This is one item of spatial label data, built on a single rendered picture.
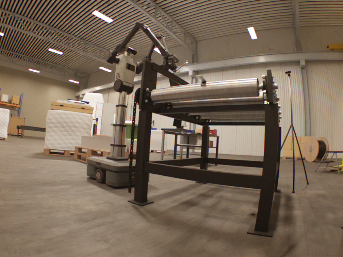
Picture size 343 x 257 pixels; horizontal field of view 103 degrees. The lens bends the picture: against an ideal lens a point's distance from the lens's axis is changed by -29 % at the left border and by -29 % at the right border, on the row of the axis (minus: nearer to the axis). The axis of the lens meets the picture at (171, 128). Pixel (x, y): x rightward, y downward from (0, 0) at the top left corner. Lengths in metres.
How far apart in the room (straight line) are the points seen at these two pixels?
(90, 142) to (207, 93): 3.11
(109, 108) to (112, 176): 3.71
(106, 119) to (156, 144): 3.83
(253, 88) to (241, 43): 12.83
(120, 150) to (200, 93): 1.29
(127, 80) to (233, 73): 11.18
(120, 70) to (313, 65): 11.83
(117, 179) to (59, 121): 3.10
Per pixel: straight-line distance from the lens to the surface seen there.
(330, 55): 12.78
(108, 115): 5.45
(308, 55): 12.47
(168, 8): 12.20
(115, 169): 1.91
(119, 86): 2.25
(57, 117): 4.77
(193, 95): 1.27
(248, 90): 1.15
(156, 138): 8.67
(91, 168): 2.30
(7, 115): 9.12
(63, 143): 4.76
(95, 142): 3.82
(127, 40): 2.22
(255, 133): 11.88
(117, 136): 2.20
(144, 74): 1.54
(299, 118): 11.89
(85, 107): 4.90
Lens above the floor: 0.50
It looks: 4 degrees up
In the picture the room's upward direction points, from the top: 4 degrees clockwise
